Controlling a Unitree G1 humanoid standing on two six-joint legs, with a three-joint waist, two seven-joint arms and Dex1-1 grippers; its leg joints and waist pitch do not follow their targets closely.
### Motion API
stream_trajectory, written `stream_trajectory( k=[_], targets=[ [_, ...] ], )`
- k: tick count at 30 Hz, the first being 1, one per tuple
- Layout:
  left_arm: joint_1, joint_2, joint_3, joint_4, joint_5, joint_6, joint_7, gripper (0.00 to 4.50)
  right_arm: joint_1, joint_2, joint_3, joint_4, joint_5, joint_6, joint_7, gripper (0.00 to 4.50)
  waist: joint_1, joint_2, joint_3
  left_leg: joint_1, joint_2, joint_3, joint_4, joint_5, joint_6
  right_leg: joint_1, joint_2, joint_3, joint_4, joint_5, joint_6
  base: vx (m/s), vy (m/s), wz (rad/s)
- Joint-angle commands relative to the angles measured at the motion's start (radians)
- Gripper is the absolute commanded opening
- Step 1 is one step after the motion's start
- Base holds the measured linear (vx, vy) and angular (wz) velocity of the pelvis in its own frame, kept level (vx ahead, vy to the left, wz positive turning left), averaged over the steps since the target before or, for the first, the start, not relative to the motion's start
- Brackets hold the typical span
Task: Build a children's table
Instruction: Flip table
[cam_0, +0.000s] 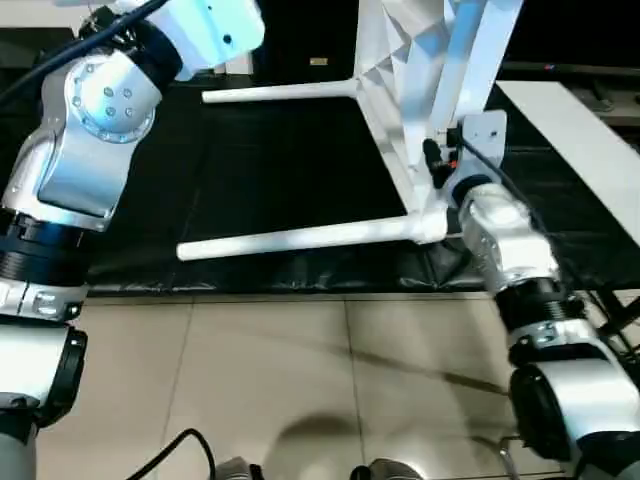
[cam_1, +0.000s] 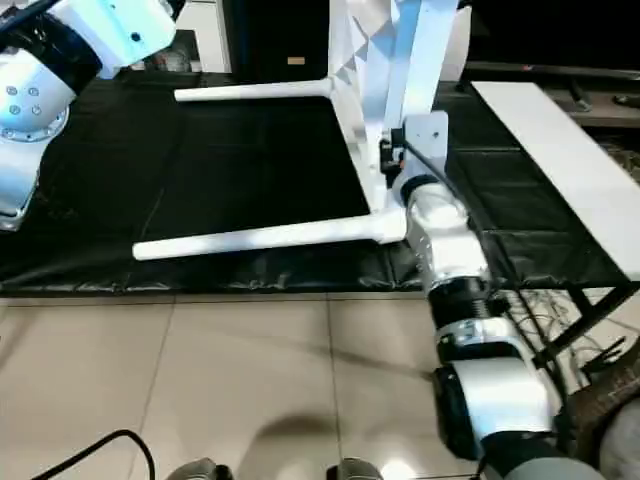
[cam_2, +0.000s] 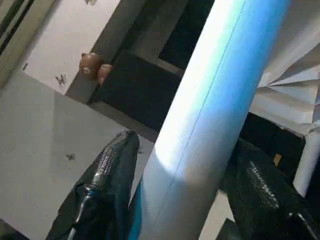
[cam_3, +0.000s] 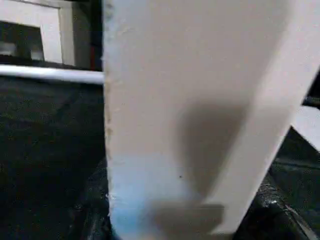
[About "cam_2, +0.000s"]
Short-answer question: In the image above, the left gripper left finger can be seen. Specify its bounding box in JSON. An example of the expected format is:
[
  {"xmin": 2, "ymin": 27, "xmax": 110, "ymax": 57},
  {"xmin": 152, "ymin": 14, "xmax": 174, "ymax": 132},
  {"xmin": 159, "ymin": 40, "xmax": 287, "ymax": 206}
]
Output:
[{"xmin": 46, "ymin": 129, "xmax": 141, "ymax": 240}]

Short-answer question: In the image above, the white plastic table leg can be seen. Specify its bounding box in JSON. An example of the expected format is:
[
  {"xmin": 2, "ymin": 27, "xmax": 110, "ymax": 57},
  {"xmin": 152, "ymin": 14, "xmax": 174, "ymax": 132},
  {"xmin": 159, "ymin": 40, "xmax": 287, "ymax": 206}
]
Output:
[
  {"xmin": 292, "ymin": 131, "xmax": 320, "ymax": 198},
  {"xmin": 128, "ymin": 0, "xmax": 293, "ymax": 240}
]

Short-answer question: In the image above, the white plastic table top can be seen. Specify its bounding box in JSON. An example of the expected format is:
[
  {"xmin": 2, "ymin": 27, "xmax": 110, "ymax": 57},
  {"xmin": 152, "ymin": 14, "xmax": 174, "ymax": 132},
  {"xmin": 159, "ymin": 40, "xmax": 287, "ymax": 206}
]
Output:
[{"xmin": 249, "ymin": 0, "xmax": 320, "ymax": 137}]

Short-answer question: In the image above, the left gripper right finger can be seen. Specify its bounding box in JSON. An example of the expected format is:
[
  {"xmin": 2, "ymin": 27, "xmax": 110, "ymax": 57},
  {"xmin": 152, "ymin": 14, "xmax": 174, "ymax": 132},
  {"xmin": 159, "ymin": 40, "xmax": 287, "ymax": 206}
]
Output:
[{"xmin": 221, "ymin": 138, "xmax": 320, "ymax": 240}]

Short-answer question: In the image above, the black box with yellow label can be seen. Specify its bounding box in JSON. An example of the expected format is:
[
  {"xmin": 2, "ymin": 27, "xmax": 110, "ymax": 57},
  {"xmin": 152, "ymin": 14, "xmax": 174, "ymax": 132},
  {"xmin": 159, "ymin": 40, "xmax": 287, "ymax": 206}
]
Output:
[{"xmin": 234, "ymin": 112, "xmax": 307, "ymax": 193}]

